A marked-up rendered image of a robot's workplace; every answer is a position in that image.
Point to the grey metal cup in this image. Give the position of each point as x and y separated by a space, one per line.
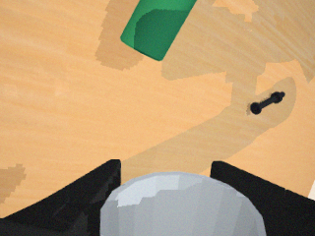
178 204

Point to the green cylinder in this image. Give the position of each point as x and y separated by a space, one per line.
154 24

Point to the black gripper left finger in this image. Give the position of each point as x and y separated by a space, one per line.
72 211

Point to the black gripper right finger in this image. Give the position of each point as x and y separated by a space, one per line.
285 213

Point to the black bolt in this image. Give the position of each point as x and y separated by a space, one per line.
275 98

